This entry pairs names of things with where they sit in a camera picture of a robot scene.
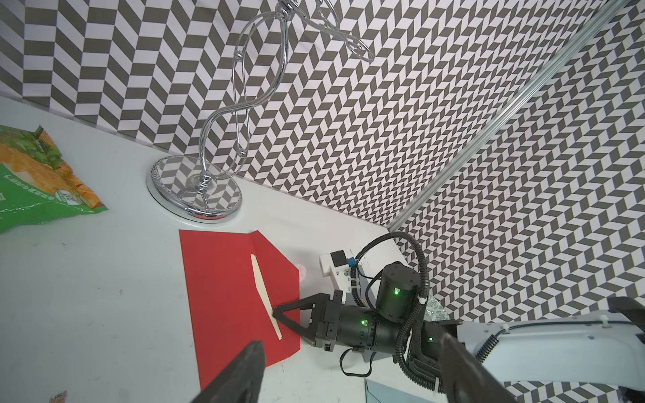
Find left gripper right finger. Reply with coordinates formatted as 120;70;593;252
439;333;517;403

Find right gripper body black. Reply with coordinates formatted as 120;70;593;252
310;262;421;355

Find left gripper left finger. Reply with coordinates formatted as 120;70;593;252
191;340;266;403

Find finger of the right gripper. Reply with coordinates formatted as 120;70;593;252
273;293;331;322
273;309;323;348

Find red envelope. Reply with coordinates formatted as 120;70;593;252
179;230;301;387

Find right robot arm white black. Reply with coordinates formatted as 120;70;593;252
273;262;644;402

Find light blue envelope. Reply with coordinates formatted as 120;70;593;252
364;379;447;403

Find patterned ceramic bowl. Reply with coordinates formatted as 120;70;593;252
424;297;452;322

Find green snack bag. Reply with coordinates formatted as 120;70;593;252
1;126;107;233

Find chrome wire stand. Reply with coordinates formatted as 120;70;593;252
146;1;375;223

